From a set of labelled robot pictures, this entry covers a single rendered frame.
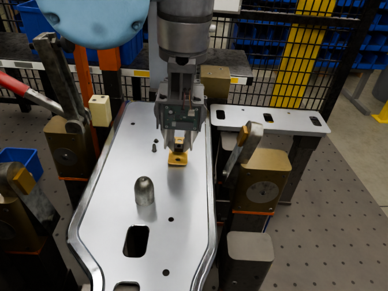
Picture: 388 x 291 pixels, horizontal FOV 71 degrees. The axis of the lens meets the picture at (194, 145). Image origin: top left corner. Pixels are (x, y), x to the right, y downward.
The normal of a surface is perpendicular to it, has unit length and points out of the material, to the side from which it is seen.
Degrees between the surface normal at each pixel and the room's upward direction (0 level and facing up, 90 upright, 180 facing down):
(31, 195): 78
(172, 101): 91
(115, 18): 90
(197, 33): 91
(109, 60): 90
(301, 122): 0
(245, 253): 0
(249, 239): 0
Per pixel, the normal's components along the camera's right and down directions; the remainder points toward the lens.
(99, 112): -0.01, 0.62
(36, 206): 0.99, -0.10
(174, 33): -0.33, 0.59
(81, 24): 0.24, 0.62
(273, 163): 0.07, -0.78
